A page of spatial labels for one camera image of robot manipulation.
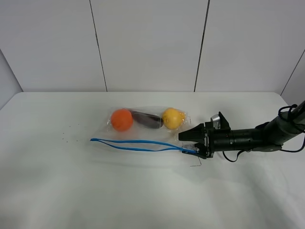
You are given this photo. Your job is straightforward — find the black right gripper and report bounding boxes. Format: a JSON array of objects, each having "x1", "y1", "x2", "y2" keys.
[{"x1": 178, "y1": 121, "x2": 232, "y2": 159}]

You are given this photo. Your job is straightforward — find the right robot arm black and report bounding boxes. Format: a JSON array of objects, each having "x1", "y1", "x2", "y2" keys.
[{"x1": 178, "y1": 103, "x2": 305, "y2": 159}]

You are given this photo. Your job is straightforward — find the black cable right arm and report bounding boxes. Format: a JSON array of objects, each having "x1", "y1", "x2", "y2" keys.
[{"x1": 223, "y1": 104, "x2": 305, "y2": 163}]

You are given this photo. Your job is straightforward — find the dark purple eggplant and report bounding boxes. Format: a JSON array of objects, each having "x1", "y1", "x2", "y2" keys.
[{"x1": 129, "y1": 110, "x2": 163, "y2": 129}]

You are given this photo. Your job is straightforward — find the clear zip bag blue seal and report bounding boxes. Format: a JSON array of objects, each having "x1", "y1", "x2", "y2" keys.
[{"x1": 87, "y1": 105, "x2": 202, "y2": 167}]

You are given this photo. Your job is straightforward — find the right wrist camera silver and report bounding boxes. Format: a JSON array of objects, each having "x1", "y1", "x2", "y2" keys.
[{"x1": 211, "y1": 112, "x2": 231, "y2": 131}]

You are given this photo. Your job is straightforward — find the orange round fruit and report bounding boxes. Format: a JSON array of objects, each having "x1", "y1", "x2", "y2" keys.
[{"x1": 110, "y1": 108, "x2": 133, "y2": 132}]

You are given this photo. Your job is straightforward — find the yellow lemon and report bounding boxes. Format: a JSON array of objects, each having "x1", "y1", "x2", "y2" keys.
[{"x1": 162, "y1": 108, "x2": 186, "y2": 130}]

